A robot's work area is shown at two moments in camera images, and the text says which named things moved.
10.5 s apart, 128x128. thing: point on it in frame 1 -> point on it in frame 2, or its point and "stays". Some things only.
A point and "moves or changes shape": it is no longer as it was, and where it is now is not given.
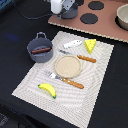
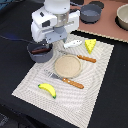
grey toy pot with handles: [40, 43] stays
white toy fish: [73, 44] stays
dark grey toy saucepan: [72, 12] moves or changes shape
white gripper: [57, 6] -> [47, 27]
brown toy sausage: [41, 50] stays
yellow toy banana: [48, 87] stays
